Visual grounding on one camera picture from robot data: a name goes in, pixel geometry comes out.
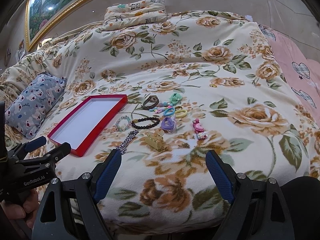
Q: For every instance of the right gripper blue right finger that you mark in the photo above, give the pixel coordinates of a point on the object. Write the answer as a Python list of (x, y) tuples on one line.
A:
[(220, 173)]

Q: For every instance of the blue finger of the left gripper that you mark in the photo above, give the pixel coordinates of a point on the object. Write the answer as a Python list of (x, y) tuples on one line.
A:
[(20, 151), (51, 158)]

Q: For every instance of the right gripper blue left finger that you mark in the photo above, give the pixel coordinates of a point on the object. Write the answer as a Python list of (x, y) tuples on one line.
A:
[(104, 174)]

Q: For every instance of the gold hair claw clip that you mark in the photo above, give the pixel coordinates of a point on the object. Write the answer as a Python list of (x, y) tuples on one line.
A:
[(154, 140)]

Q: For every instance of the rose gold mesh band watch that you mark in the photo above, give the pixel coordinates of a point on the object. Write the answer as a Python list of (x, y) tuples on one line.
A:
[(151, 102)]

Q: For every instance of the person's left hand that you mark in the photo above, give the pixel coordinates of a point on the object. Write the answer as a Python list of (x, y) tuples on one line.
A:
[(29, 209)]

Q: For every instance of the red shallow box white inside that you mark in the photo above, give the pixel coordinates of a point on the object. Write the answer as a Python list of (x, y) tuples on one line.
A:
[(81, 127)]

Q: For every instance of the blue bear print pillow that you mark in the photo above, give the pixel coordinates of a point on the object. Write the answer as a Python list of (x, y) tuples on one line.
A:
[(29, 110)]

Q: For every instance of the white pink unicorn hair clip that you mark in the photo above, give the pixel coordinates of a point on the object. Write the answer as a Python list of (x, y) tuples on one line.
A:
[(201, 135)]

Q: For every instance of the pink flamingo hair clip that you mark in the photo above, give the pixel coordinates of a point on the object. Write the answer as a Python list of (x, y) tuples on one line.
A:
[(197, 126)]

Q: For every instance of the cream floral blanket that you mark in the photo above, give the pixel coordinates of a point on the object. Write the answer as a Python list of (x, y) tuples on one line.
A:
[(213, 66)]

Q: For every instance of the pink heart print sheet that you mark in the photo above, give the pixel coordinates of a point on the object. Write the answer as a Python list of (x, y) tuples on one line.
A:
[(301, 74)]

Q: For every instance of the gold framed landscape painting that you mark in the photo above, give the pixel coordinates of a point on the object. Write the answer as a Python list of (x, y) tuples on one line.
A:
[(44, 17)]

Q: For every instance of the cream panda print pillow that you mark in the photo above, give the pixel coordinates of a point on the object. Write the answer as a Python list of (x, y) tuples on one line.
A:
[(135, 13)]

